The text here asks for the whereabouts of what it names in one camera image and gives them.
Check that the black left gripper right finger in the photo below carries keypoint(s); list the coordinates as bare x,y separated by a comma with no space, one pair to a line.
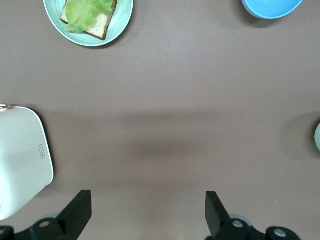
220,225

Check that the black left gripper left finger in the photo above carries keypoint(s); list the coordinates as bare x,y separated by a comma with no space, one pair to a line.
72,220

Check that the pale green bowl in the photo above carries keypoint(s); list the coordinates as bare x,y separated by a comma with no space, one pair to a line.
318,137

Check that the blue bowl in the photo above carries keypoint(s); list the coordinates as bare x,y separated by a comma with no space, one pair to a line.
271,7

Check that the cream white toaster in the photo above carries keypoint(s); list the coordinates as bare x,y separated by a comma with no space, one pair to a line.
22,162

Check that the brown table cover cloth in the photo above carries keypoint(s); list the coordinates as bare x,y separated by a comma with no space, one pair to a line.
160,75

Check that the bread slice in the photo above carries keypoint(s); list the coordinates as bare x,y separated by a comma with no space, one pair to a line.
100,25

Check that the pale green plate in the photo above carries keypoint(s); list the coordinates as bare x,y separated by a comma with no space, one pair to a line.
122,20

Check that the green lettuce leaf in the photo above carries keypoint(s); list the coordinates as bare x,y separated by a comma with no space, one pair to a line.
82,12

